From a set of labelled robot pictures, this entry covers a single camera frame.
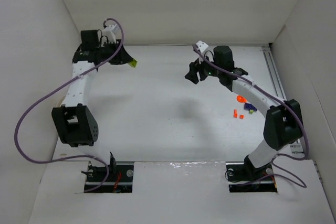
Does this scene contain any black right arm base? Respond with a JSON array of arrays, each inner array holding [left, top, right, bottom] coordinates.
[[225, 162, 278, 193]]

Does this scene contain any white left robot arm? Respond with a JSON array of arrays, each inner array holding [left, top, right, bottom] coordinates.
[[51, 26, 136, 174]]

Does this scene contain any lime green lego slope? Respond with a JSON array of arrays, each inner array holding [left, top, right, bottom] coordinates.
[[128, 59, 138, 68]]

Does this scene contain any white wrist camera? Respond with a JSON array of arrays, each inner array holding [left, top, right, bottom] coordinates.
[[195, 40, 209, 56], [102, 24, 119, 43]]

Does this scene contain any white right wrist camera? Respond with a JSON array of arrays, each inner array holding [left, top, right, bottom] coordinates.
[[195, 40, 209, 56]]

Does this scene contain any orange round lego piece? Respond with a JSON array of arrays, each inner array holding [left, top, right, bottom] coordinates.
[[236, 95, 247, 103]]

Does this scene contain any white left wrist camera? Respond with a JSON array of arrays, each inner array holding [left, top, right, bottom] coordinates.
[[102, 24, 119, 43]]

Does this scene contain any dark blue lego brick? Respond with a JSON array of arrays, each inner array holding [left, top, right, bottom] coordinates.
[[244, 103, 257, 111]]

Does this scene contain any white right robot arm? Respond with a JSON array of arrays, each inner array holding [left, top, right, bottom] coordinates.
[[185, 41, 306, 181]]

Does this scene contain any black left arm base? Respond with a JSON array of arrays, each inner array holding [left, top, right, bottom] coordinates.
[[82, 162, 134, 194]]

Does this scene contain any aluminium rail at table edge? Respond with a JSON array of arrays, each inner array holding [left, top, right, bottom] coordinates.
[[261, 46, 286, 99]]

